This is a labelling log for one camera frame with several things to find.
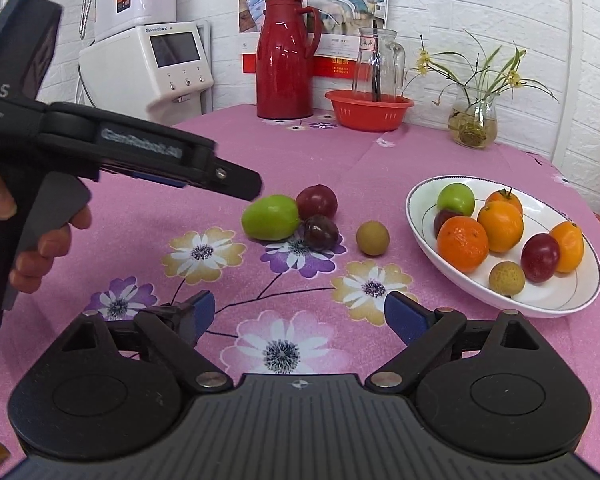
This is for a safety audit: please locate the glass vase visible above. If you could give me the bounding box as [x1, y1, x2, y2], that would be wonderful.
[448, 85, 498, 150]

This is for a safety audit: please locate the glass pitcher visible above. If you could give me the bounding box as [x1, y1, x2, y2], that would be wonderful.
[351, 28, 407, 102]

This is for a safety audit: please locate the orange mandarin with leaf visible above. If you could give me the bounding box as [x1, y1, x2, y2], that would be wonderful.
[485, 188, 524, 216]

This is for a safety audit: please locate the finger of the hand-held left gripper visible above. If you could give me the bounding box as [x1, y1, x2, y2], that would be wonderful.
[128, 169, 187, 190]
[197, 155, 264, 201]

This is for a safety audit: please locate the white appliance with screen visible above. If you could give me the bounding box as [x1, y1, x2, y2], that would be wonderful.
[78, 20, 214, 123]

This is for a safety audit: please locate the dark purple plum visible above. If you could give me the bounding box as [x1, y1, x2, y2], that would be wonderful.
[302, 215, 340, 251]
[433, 208, 463, 239]

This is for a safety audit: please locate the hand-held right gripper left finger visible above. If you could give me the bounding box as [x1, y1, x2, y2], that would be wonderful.
[55, 290, 235, 394]

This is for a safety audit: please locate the red plum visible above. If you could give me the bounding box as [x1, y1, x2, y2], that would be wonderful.
[520, 233, 561, 283]
[295, 184, 339, 221]

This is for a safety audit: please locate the green apple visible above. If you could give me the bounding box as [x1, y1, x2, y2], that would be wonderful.
[436, 183, 476, 217]

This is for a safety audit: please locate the green mango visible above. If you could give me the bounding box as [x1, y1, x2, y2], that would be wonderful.
[241, 194, 300, 242]

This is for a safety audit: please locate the bumpy orange mandarin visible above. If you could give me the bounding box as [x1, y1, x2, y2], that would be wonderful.
[437, 215, 490, 274]

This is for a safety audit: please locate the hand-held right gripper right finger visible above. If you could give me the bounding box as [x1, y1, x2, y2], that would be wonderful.
[365, 291, 548, 394]

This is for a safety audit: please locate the pink floral tablecloth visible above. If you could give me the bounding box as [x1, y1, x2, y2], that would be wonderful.
[0, 102, 600, 480]

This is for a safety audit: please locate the smooth round orange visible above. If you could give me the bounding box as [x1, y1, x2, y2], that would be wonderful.
[477, 200, 525, 254]

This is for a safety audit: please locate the round tan longan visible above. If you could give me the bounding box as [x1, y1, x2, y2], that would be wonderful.
[488, 261, 526, 297]
[356, 221, 390, 257]

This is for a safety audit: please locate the red plastic basin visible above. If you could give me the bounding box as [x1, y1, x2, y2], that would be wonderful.
[324, 89, 415, 133]

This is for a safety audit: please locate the white curved pole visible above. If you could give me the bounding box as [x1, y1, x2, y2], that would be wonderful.
[550, 0, 583, 168]

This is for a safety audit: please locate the green plant with yellow flowers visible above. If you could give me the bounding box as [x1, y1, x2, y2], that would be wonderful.
[405, 30, 560, 111]

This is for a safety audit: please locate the red thermos jug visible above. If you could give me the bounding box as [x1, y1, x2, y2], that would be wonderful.
[255, 0, 323, 121]

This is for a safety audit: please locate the oval orange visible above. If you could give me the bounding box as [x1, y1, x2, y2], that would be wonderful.
[549, 221, 585, 274]

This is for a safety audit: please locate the white plate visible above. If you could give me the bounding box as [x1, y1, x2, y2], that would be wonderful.
[405, 175, 600, 318]

